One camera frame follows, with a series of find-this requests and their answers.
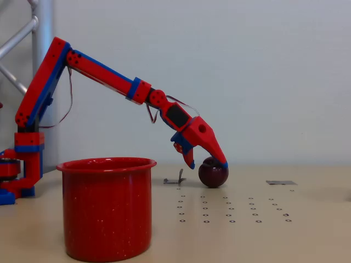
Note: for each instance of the red and blue gripper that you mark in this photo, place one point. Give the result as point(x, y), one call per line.
point(199, 133)

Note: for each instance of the dark purple plum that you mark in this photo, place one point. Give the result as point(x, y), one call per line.
point(212, 175)

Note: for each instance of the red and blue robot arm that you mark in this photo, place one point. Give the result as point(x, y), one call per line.
point(41, 82)

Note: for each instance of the red speckled enamel mug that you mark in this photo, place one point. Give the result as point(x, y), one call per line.
point(107, 211)

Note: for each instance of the flat grey metal plate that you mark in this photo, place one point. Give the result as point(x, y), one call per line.
point(281, 182)

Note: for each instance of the vertical silver metal pole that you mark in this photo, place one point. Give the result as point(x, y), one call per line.
point(43, 22)

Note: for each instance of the short diagonal silver metal bar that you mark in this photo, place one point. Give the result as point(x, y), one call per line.
point(11, 75)

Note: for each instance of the long diagonal silver metal bar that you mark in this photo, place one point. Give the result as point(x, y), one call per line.
point(16, 37)

